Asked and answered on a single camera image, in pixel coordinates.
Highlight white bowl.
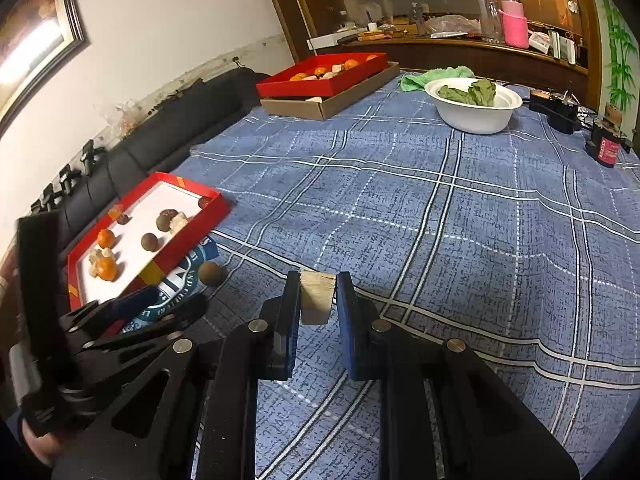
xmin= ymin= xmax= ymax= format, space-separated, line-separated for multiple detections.
xmin=424 ymin=78 xmax=523 ymax=135

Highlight person's left hand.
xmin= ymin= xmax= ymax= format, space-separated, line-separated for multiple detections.
xmin=17 ymin=430 xmax=66 ymax=468

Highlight brown cardboard box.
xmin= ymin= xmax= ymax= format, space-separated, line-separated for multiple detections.
xmin=260 ymin=61 xmax=401 ymax=122

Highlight pink bottle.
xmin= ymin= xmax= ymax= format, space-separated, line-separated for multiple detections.
xmin=500 ymin=0 xmax=530 ymax=50

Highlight red shallow box with tape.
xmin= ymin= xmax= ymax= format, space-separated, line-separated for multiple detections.
xmin=67 ymin=171 xmax=235 ymax=312

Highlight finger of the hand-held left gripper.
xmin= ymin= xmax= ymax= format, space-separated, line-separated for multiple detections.
xmin=70 ymin=292 xmax=211 ymax=396
xmin=61 ymin=286 xmax=159 ymax=335

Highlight green bamboo painting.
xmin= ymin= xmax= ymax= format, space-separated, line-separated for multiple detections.
xmin=597 ymin=0 xmax=640 ymax=126

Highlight framed wall picture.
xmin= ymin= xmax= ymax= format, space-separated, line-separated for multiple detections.
xmin=0 ymin=0 xmax=91 ymax=133

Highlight black sofa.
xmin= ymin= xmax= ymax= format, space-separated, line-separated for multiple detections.
xmin=30 ymin=66 xmax=271 ymax=256

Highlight row of small cartons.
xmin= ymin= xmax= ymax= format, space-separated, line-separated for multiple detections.
xmin=527 ymin=27 xmax=588 ymax=66

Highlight wooden display cabinet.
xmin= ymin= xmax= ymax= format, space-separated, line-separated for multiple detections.
xmin=257 ymin=0 xmax=608 ymax=111

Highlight glass pitcher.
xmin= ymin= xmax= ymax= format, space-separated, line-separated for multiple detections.
xmin=477 ymin=0 xmax=503 ymax=43

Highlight black clip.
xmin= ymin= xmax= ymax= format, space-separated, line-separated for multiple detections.
xmin=57 ymin=164 xmax=81 ymax=193
xmin=32 ymin=185 xmax=63 ymax=213
xmin=80 ymin=140 xmax=106 ymax=176

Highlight white flat box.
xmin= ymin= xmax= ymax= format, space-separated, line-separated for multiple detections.
xmin=307 ymin=31 xmax=361 ymax=52

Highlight dark jar with red label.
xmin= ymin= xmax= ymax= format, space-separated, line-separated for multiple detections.
xmin=585 ymin=119 xmax=628 ymax=169

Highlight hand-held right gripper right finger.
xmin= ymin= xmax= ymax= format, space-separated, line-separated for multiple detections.
xmin=336 ymin=271 xmax=581 ymax=480

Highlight crinkled clear plastic bag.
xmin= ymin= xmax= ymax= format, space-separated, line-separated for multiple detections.
xmin=97 ymin=100 xmax=151 ymax=133

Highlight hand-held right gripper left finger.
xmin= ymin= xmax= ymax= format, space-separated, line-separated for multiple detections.
xmin=52 ymin=270 xmax=303 ymax=480

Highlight green cloth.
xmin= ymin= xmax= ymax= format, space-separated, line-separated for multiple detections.
xmin=400 ymin=65 xmax=475 ymax=93

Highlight green leaves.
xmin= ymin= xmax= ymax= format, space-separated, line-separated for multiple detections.
xmin=437 ymin=79 xmax=497 ymax=107

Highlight blue plaid tablecloth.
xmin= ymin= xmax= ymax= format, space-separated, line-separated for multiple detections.
xmin=115 ymin=62 xmax=640 ymax=480

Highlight black power adapter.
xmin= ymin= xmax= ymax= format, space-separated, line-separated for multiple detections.
xmin=529 ymin=89 xmax=581 ymax=135

